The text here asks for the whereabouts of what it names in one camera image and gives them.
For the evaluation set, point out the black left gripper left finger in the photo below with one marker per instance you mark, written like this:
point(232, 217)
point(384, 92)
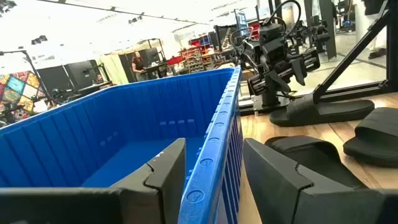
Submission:
point(149, 199)

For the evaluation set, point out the yellow-green curtain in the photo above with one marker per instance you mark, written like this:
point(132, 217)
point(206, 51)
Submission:
point(113, 68)

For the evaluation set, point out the tilted computer screen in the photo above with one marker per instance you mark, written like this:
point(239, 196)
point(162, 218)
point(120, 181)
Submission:
point(241, 21)

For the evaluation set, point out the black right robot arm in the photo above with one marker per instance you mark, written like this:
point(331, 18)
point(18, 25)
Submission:
point(270, 34)

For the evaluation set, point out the person in white trousers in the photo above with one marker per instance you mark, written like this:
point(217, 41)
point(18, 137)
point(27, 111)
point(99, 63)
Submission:
point(374, 28)

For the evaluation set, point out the standing person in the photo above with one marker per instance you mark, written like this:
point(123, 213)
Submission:
point(137, 66)

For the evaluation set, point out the black ceiling light fixture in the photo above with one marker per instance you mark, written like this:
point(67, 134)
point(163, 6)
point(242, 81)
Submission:
point(39, 40)

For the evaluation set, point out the black slide sandal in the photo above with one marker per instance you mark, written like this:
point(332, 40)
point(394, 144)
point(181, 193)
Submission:
point(376, 137)
point(317, 157)
point(326, 113)

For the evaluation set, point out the colourful patchwork panel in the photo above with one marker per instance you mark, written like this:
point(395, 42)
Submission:
point(18, 91)

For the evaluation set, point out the seated person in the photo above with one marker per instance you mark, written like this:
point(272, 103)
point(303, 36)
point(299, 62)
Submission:
point(99, 79)

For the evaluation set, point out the red parts shelf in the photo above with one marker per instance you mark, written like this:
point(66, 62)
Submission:
point(194, 59)

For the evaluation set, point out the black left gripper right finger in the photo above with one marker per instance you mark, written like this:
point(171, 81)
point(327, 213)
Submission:
point(280, 193)

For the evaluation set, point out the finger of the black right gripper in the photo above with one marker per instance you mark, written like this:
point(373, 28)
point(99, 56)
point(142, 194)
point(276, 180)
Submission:
point(299, 73)
point(278, 81)

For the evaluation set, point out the blue plastic bin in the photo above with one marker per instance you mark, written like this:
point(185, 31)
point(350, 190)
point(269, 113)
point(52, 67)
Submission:
point(124, 118)

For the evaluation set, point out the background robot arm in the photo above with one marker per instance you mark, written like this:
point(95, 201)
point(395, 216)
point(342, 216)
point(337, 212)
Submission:
point(314, 32)

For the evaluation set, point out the black monitor on stand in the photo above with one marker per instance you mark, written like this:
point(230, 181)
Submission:
point(81, 74)

